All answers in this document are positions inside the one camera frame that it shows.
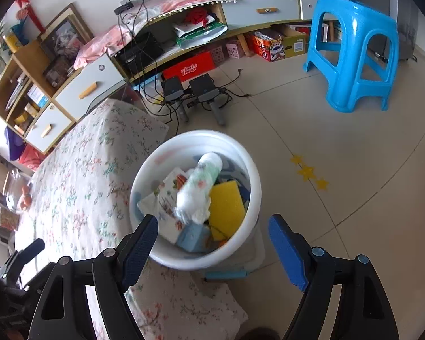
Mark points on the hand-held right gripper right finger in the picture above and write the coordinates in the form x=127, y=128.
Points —
x=287, y=251

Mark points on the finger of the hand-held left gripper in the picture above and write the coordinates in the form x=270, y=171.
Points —
x=30, y=249

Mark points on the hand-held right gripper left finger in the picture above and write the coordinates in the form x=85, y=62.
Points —
x=141, y=248

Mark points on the white printed paper wrapper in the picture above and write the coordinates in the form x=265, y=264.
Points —
x=166, y=212

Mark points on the light blue small box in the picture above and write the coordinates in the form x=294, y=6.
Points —
x=193, y=237

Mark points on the white plastic basin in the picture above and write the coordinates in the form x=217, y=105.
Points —
x=145, y=184

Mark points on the white tissue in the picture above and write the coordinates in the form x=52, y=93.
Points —
x=200, y=215

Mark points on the yellow snack packet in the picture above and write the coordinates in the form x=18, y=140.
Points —
x=226, y=205

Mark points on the white plastic bottle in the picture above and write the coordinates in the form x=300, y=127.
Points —
x=202, y=180

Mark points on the clear storage box blue latch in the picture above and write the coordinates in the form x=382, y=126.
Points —
x=256, y=255

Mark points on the glass jar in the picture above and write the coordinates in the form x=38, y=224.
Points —
x=16, y=194

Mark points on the yellow star sticker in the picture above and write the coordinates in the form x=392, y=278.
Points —
x=296, y=159
x=306, y=173
x=322, y=183

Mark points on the wooden cabinet with drawers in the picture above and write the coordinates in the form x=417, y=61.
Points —
x=92, y=76

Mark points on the red cardboard box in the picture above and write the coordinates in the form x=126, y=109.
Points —
x=191, y=65

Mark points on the black box on shelf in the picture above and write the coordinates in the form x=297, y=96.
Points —
x=141, y=49

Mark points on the printed cardboard box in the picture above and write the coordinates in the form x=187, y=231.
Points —
x=269, y=47

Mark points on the pink floral cloth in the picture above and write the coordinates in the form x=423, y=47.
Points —
x=99, y=44

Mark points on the pink patterned basket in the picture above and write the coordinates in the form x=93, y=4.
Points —
x=235, y=49
x=219, y=54

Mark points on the green white bag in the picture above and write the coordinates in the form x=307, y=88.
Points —
x=198, y=35

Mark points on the red fabric item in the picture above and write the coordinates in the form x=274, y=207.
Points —
x=195, y=17

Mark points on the red paper decoration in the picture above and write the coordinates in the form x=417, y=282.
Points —
x=28, y=10

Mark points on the blue plastic stool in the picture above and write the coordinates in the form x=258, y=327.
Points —
x=343, y=17

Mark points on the wooden picture frame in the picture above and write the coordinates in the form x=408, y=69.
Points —
x=65, y=39

